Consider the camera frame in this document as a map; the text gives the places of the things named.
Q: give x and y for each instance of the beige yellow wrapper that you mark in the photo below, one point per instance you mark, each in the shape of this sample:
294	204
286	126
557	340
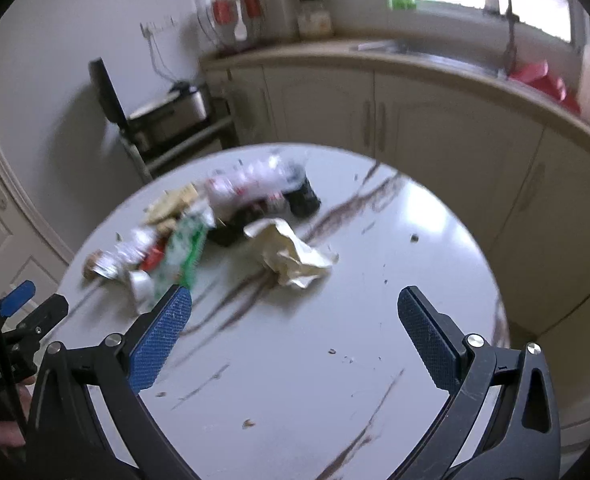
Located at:
167	205

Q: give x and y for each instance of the steel rice cooker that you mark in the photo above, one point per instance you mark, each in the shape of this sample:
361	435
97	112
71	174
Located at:
170	110

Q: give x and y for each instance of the person's left hand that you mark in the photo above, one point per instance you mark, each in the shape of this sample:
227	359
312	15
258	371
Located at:
5	432

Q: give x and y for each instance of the black snack wrapper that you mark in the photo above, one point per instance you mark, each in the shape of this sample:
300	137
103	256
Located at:
230	232

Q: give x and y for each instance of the beige paper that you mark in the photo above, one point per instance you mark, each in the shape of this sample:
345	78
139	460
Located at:
285	255

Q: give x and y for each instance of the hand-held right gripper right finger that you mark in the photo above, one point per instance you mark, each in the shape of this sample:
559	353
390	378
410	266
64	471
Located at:
427	340

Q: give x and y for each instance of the steel sink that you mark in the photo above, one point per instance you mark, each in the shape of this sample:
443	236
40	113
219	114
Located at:
425	50

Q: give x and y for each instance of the white appliance stand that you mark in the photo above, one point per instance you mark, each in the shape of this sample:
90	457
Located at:
190	142

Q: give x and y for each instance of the white plastic wrapper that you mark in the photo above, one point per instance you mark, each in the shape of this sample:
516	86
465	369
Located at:
142	290

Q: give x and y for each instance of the red plastic basin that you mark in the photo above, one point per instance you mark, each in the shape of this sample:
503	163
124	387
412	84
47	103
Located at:
540	82

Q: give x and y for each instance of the cream kitchen cabinet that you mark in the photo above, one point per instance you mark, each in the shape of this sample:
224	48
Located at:
450	125

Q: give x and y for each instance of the clear plastic bag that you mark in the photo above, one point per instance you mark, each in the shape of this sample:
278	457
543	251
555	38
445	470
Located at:
245	185

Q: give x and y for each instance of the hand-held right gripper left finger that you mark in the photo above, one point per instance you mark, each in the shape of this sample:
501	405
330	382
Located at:
160	340

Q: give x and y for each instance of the clear storage jar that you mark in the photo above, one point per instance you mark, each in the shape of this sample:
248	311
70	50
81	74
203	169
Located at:
315	20

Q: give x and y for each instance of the wall socket strip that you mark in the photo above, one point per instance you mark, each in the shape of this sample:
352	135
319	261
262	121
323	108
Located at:
157	25

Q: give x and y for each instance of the white rice spoon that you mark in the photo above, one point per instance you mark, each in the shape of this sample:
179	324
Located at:
240	27

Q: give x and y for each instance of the silver foil wrapper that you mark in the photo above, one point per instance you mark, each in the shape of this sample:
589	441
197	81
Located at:
120	255

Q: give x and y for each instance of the green white wrapper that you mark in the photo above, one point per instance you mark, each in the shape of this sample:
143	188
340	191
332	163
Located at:
185	250

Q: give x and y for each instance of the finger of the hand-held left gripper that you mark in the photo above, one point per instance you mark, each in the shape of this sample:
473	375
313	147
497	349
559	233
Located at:
17	297
40	320

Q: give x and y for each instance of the red wrapper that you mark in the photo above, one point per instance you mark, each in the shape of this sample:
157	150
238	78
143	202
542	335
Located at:
152	260

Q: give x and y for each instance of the white door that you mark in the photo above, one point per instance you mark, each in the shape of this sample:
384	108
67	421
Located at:
5	230

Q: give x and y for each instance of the metal faucet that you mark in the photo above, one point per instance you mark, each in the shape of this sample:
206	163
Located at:
510	45

